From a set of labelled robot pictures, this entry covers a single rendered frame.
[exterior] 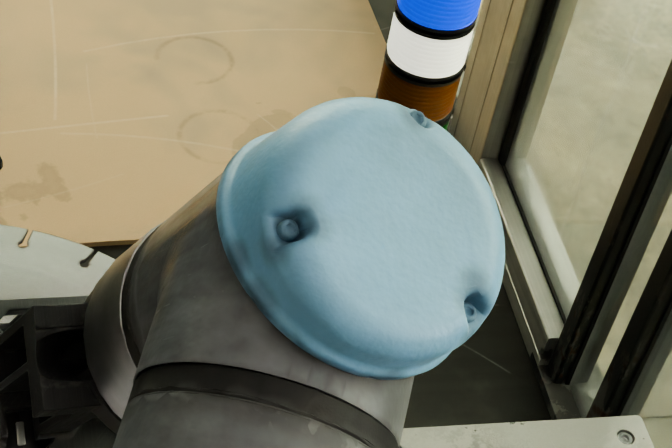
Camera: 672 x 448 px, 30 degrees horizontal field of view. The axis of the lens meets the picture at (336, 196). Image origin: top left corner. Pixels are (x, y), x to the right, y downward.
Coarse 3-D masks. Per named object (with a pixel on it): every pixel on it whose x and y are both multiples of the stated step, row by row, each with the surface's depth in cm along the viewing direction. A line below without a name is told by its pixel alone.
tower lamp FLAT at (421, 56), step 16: (400, 16) 67; (400, 32) 68; (416, 32) 67; (464, 32) 67; (400, 48) 68; (416, 48) 67; (432, 48) 67; (448, 48) 67; (464, 48) 68; (400, 64) 69; (416, 64) 68; (432, 64) 68; (448, 64) 68; (464, 64) 70; (432, 80) 68
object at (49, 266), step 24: (0, 240) 75; (48, 240) 76; (0, 264) 74; (24, 264) 74; (48, 264) 74; (72, 264) 75; (96, 264) 75; (0, 288) 73; (24, 288) 73; (48, 288) 73; (72, 288) 73
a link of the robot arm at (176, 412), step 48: (144, 384) 33; (192, 384) 31; (240, 384) 31; (288, 384) 31; (144, 432) 31; (192, 432) 31; (240, 432) 30; (288, 432) 31; (336, 432) 31; (384, 432) 32
